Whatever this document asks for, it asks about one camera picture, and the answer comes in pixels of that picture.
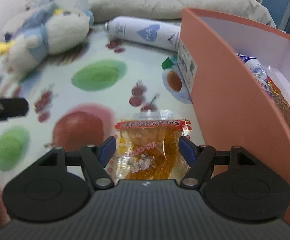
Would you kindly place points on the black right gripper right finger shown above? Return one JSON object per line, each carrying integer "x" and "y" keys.
{"x": 201, "y": 160}

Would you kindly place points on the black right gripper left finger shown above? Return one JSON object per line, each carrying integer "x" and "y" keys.
{"x": 93, "y": 161}

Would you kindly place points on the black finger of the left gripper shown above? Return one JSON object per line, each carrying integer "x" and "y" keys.
{"x": 13, "y": 107}

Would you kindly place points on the orange dried fruit packet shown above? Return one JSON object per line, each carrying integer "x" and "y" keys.
{"x": 147, "y": 147}

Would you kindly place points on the blue white snack bag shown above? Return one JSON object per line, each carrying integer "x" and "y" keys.
{"x": 257, "y": 69}

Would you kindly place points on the pink cardboard box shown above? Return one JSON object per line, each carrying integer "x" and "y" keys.
{"x": 231, "y": 106}

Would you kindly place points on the fruit print mat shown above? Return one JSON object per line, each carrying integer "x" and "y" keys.
{"x": 79, "y": 96}

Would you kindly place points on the white blue plush toy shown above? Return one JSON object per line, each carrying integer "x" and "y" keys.
{"x": 49, "y": 31}

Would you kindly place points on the brown wafer snack packet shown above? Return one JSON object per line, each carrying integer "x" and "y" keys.
{"x": 279, "y": 100}

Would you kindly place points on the white spray bottle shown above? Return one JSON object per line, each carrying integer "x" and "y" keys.
{"x": 149, "y": 32}

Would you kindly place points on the grey blanket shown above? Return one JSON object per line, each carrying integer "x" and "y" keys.
{"x": 105, "y": 10}

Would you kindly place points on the blue chair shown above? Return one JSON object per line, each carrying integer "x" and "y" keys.
{"x": 277, "y": 9}

